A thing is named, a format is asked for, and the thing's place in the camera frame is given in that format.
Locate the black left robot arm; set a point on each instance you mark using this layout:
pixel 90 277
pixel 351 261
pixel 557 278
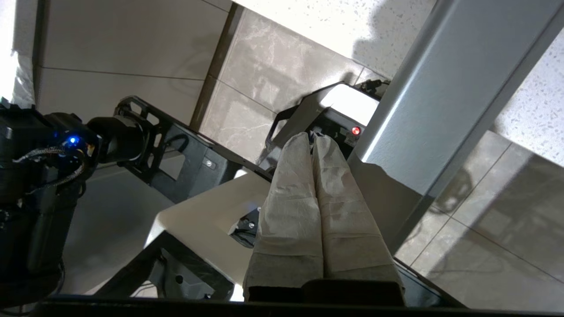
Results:
pixel 176 149

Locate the beige cabinet drawer front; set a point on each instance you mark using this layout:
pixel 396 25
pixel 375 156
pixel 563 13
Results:
pixel 123 99
pixel 132 35

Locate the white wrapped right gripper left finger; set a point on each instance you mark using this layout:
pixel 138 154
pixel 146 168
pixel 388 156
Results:
pixel 288 229

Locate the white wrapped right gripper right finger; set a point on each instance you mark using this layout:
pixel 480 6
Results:
pixel 348 229

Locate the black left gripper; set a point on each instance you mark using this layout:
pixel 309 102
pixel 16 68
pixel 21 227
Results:
pixel 39 132

